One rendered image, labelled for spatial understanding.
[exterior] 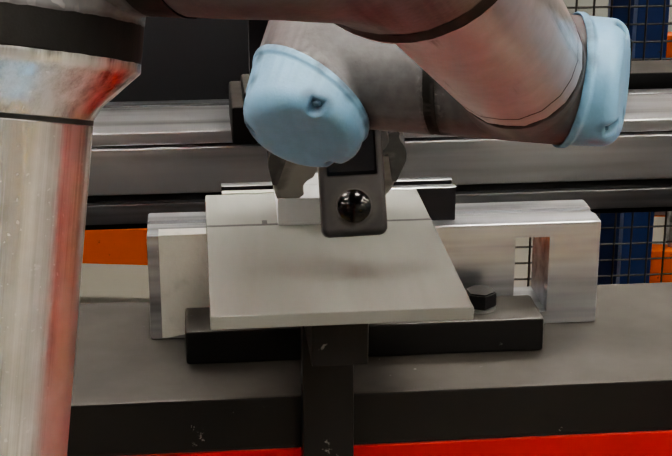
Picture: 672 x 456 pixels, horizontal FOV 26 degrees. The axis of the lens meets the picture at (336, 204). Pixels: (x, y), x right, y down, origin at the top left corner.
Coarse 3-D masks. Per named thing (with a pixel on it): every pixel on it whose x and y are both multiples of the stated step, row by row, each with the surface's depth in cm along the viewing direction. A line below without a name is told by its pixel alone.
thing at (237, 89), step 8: (248, 80) 146; (232, 88) 148; (240, 88) 148; (232, 96) 145; (240, 96) 145; (232, 104) 142; (240, 104) 142; (232, 112) 141; (240, 112) 141; (232, 120) 142; (240, 120) 141; (232, 128) 142; (240, 128) 142; (232, 136) 142; (240, 136) 142; (248, 136) 142
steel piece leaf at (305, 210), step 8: (304, 192) 123; (312, 192) 123; (280, 200) 115; (288, 200) 115; (296, 200) 115; (304, 200) 115; (312, 200) 115; (280, 208) 115; (288, 208) 115; (296, 208) 115; (304, 208) 115; (312, 208) 115; (280, 216) 115; (288, 216) 115; (296, 216) 115; (304, 216) 115; (312, 216) 115; (280, 224) 115; (288, 224) 115; (296, 224) 115; (304, 224) 115
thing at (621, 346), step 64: (128, 320) 129; (640, 320) 129; (128, 384) 117; (192, 384) 117; (256, 384) 117; (384, 384) 117; (448, 384) 117; (512, 384) 117; (576, 384) 117; (640, 384) 117; (128, 448) 115; (192, 448) 115
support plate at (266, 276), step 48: (240, 240) 112; (288, 240) 112; (336, 240) 112; (384, 240) 112; (432, 240) 112; (240, 288) 103; (288, 288) 103; (336, 288) 103; (384, 288) 103; (432, 288) 103
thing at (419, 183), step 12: (408, 180) 126; (420, 180) 127; (432, 180) 127; (444, 180) 127; (420, 192) 125; (432, 192) 125; (444, 192) 125; (432, 204) 125; (444, 204) 125; (432, 216) 125; (444, 216) 126
